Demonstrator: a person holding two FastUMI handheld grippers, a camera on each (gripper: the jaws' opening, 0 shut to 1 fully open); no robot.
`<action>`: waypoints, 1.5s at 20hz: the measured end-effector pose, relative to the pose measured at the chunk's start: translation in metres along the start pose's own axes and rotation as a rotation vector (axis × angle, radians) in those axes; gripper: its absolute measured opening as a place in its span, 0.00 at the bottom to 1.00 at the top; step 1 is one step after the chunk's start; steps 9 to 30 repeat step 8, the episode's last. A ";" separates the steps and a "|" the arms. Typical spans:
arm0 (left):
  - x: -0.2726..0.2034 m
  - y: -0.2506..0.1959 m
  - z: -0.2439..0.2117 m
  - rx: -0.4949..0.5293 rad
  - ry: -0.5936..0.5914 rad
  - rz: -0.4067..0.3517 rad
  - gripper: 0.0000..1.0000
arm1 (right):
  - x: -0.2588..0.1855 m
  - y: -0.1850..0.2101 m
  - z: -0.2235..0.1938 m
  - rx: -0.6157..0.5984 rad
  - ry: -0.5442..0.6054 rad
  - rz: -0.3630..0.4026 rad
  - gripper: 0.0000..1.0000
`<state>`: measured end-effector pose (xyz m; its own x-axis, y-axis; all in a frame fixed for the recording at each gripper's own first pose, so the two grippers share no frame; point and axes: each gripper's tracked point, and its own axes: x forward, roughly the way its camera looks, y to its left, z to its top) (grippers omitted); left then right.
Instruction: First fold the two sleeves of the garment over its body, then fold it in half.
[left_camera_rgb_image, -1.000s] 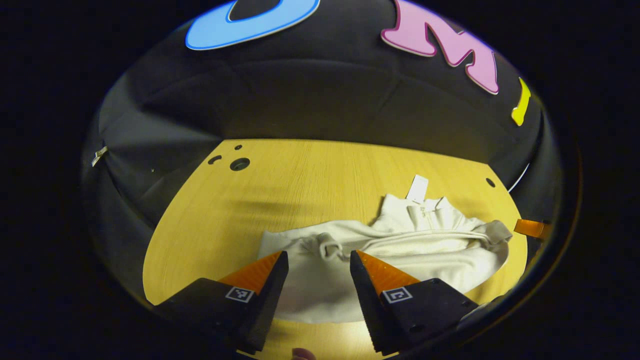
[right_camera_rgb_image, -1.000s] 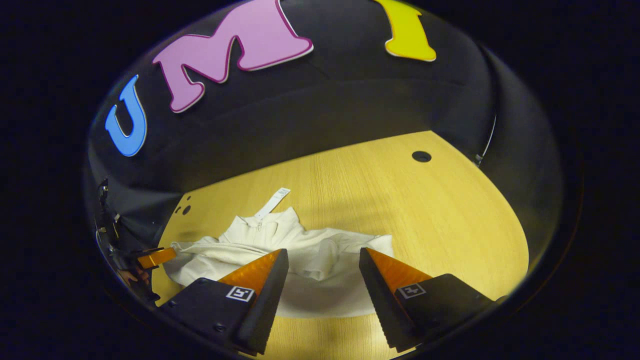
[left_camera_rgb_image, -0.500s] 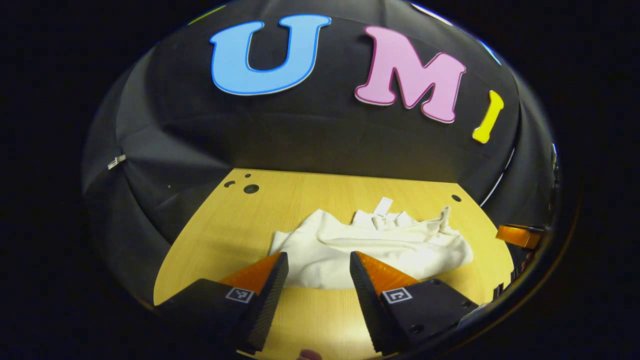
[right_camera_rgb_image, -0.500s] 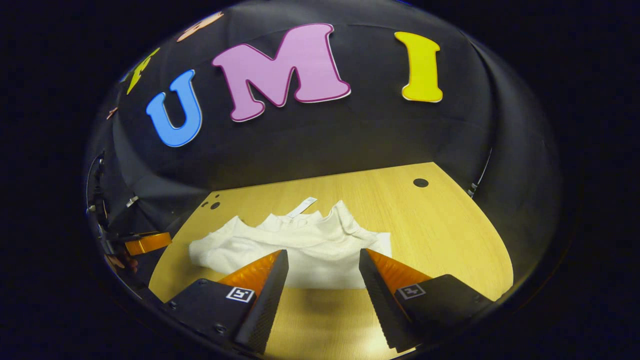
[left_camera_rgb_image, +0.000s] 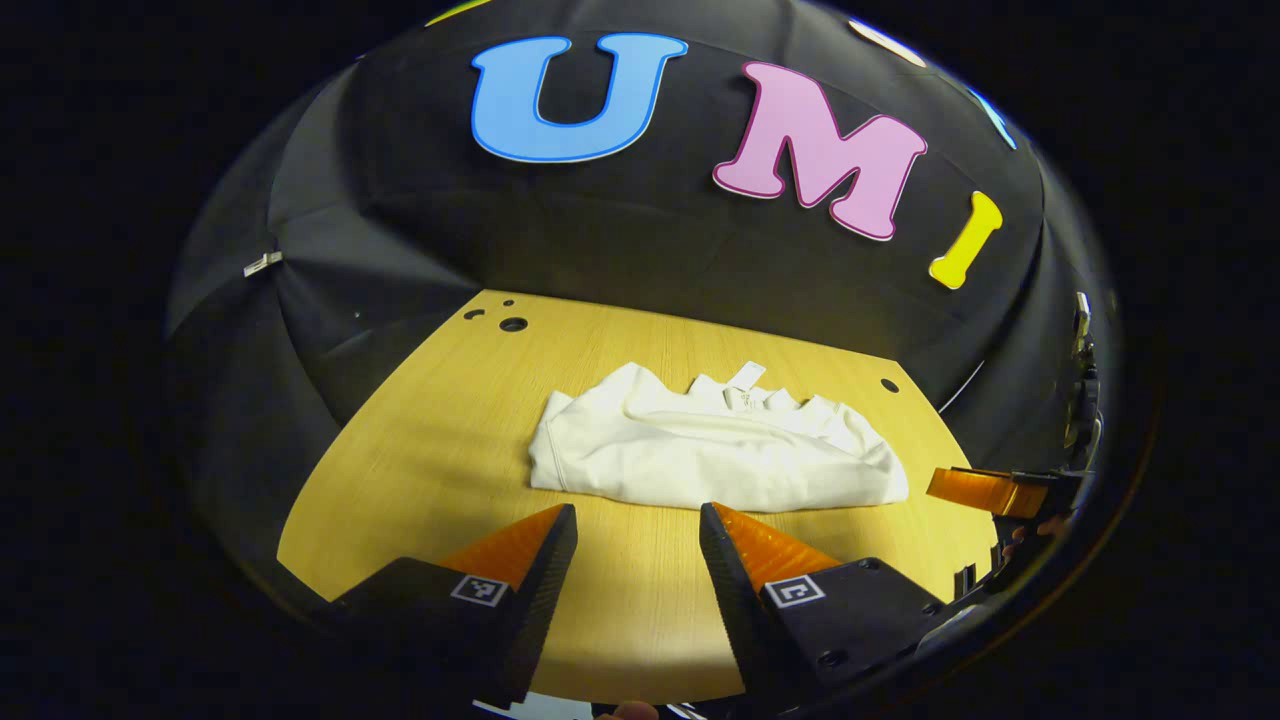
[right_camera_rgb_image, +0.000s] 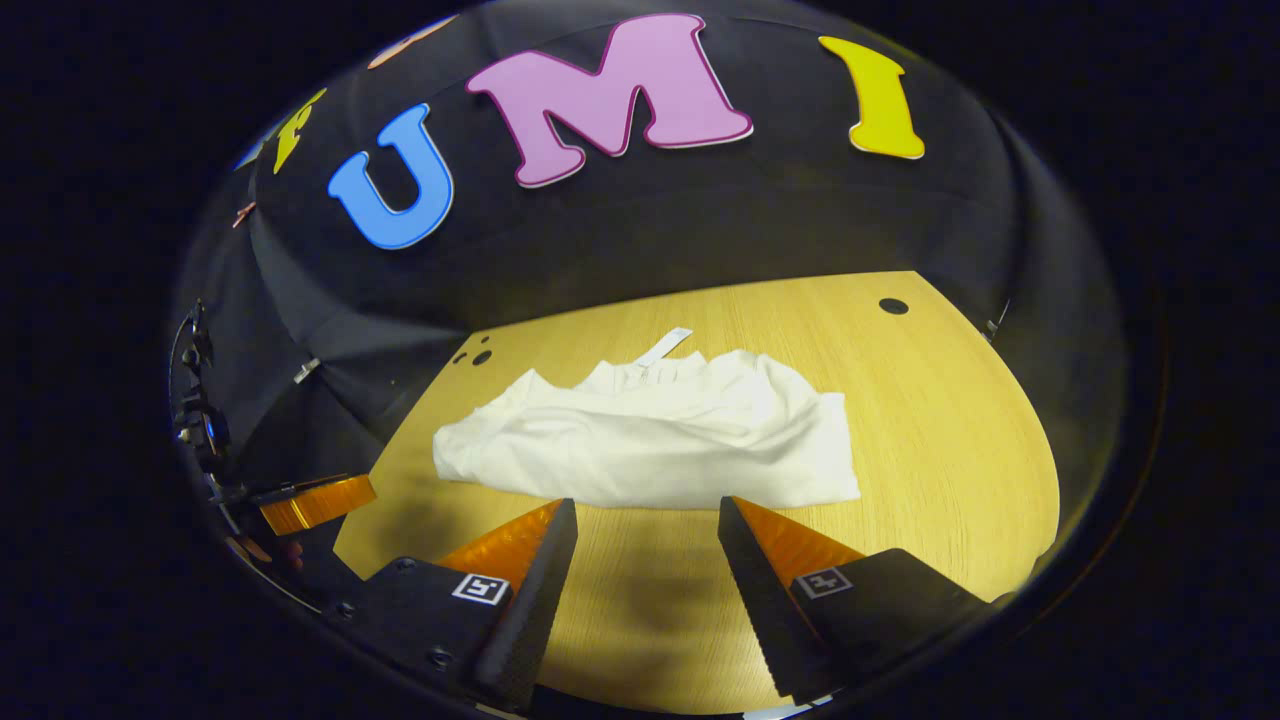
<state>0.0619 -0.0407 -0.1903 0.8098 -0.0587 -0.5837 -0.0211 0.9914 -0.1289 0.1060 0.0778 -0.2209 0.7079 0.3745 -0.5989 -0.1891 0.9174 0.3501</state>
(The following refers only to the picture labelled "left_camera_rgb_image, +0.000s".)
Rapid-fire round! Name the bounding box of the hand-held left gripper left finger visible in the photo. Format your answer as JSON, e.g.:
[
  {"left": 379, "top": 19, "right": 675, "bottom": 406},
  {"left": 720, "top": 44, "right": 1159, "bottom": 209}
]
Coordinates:
[{"left": 333, "top": 503, "right": 579, "bottom": 708}]

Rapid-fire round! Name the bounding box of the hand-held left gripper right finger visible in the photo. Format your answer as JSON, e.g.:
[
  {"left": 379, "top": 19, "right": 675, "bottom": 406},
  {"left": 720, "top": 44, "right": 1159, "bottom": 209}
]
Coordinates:
[{"left": 698, "top": 501, "right": 949, "bottom": 706}]

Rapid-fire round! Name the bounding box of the black backdrop cloth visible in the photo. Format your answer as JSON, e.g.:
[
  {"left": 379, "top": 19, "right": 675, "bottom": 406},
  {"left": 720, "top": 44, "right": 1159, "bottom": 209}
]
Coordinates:
[{"left": 165, "top": 0, "right": 1116, "bottom": 601}]

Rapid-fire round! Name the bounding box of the dark grey bracket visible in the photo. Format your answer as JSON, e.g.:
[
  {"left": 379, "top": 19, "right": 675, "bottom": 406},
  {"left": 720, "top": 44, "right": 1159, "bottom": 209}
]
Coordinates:
[{"left": 950, "top": 560, "right": 1001, "bottom": 603}]

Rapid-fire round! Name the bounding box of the white sweatshirt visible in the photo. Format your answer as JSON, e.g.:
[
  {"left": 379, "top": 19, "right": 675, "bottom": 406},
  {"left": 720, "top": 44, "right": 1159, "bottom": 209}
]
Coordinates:
[{"left": 528, "top": 360, "right": 911, "bottom": 514}]

